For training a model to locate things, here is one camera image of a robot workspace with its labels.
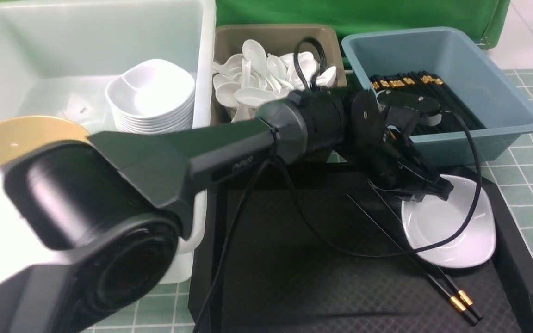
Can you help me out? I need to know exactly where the black plastic serving tray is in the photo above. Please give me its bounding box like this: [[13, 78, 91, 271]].
[[188, 164, 533, 333]]

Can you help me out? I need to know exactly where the bundle of black chopsticks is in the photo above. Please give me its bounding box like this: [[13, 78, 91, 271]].
[[369, 70, 486, 136]]

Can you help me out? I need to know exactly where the stack of white dishes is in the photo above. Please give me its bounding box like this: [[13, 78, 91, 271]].
[[105, 59, 196, 135]]

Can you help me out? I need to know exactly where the pile of white spoons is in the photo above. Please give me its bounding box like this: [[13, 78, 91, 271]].
[[212, 39, 338, 122]]

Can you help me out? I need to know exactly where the small white square dish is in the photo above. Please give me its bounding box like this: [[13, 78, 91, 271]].
[[401, 173, 496, 269]]

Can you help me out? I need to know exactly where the green backdrop cloth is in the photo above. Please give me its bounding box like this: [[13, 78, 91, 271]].
[[216, 0, 510, 50]]

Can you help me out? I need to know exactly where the large white plastic tub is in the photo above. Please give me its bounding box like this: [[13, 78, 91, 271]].
[[0, 0, 216, 282]]

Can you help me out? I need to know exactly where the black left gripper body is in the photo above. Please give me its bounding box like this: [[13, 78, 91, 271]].
[[341, 89, 453, 202]]

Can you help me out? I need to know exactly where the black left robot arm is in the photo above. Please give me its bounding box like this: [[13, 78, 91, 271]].
[[0, 88, 453, 333]]

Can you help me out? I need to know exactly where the blue plastic bin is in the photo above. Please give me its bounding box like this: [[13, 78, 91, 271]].
[[341, 27, 533, 162]]

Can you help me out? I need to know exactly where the brown plastic bin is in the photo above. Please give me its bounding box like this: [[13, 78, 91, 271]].
[[211, 24, 348, 162]]

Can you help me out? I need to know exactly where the tan bowl in tub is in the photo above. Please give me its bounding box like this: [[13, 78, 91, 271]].
[[0, 116, 89, 166]]

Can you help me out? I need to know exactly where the black chopstick gold band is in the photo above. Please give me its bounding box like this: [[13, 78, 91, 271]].
[[367, 181, 483, 321], [345, 193, 477, 325]]

